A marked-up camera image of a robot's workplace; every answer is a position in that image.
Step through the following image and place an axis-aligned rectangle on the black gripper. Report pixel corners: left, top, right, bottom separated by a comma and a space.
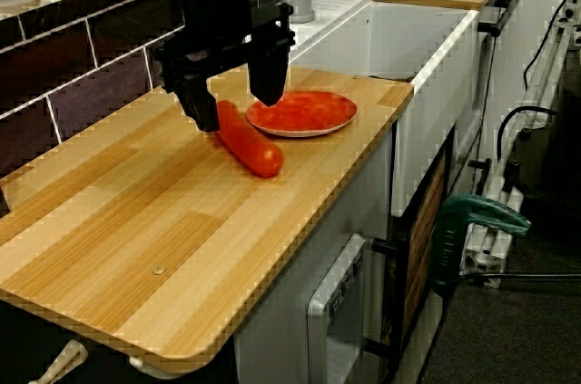
153, 0, 297, 133

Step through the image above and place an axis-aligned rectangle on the red toy sausage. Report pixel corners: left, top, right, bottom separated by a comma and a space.
215, 100, 285, 179

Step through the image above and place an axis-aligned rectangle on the red round plate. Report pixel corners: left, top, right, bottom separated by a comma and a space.
245, 90, 359, 139

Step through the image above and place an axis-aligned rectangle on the white sink unit with drainboard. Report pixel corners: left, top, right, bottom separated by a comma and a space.
251, 0, 481, 218

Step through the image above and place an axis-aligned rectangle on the white kitchen cabinet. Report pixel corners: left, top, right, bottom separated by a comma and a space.
233, 129, 395, 384

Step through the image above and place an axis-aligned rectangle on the grey dispenser panel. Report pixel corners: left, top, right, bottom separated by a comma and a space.
306, 232, 367, 384

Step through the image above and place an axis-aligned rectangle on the black framed wicker door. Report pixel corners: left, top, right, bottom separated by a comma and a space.
365, 123, 457, 384

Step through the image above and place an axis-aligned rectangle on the green bar clamp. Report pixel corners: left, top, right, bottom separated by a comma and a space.
429, 194, 581, 298

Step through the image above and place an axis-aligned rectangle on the white oven cabinet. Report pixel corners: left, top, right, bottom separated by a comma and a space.
453, 0, 518, 190

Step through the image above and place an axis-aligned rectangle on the black bulky object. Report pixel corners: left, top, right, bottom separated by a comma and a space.
501, 68, 581, 240

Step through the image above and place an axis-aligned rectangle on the black drawer handle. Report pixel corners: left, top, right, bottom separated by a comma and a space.
467, 157, 495, 197

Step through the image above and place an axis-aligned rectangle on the thick black cable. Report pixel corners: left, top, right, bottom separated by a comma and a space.
496, 105, 558, 162

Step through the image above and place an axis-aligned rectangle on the black oven door handle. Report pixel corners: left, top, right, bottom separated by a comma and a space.
477, 0, 520, 38

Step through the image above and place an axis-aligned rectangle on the white bracket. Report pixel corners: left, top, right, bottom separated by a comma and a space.
128, 353, 182, 380

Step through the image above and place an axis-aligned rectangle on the thin black cable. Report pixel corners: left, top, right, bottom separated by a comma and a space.
523, 0, 581, 90

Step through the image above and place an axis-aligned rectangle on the aluminium frame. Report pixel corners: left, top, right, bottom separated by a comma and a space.
460, 5, 581, 290

